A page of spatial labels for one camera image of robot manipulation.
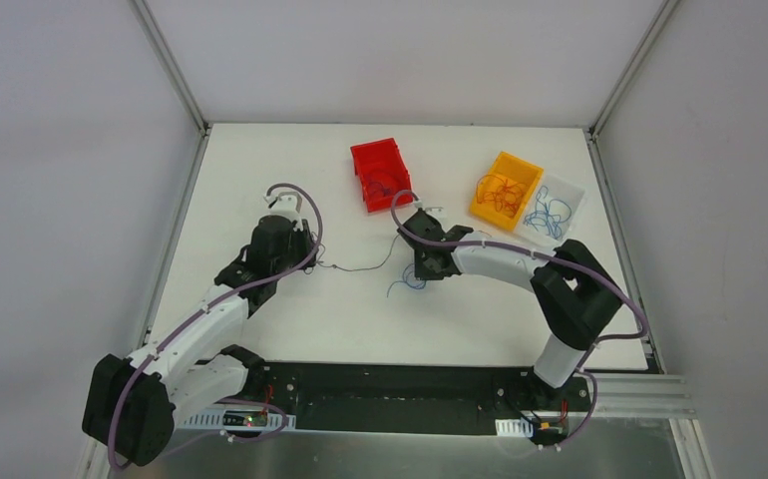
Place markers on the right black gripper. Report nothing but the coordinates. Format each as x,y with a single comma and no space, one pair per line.
423,234

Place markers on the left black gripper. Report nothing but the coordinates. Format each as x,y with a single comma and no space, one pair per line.
297,244

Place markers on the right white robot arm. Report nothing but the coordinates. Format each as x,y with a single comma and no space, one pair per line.
577,297

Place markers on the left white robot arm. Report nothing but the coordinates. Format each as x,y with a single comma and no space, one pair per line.
136,402

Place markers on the red plastic bin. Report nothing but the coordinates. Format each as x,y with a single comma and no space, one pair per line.
381,172

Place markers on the yellow plastic bin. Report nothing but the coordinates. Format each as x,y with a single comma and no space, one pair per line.
501,194

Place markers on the clear white plastic bin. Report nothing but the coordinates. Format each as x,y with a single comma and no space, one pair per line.
551,212

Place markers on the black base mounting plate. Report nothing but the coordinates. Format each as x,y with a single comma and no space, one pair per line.
410,399

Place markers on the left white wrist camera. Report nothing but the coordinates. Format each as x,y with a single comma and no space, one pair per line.
286,205

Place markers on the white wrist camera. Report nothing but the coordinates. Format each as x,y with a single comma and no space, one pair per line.
286,205
434,211

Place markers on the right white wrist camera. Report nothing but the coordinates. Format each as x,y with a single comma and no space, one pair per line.
434,211

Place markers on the left white cable duct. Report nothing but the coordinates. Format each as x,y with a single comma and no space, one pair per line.
245,419

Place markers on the white cable duct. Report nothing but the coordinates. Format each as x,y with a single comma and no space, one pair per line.
245,419
520,428

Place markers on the right white cable duct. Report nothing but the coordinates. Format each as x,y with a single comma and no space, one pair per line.
520,428

